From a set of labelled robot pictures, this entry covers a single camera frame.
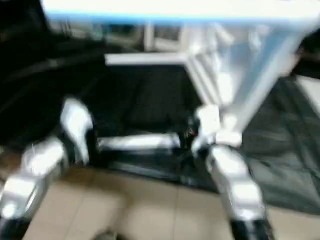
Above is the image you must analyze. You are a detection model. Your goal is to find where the black mat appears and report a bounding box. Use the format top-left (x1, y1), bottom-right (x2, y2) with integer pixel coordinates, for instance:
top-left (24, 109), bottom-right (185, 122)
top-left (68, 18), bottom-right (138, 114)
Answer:
top-left (0, 35), bottom-right (320, 216)

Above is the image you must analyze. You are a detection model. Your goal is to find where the white flat board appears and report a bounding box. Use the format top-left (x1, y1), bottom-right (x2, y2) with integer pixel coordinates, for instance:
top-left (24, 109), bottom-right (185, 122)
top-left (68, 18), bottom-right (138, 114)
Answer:
top-left (295, 75), bottom-right (320, 118)

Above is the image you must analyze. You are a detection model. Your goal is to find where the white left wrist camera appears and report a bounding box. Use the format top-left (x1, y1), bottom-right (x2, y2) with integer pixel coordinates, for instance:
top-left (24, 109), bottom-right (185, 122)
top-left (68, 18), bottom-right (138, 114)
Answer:
top-left (59, 96), bottom-right (99, 167)

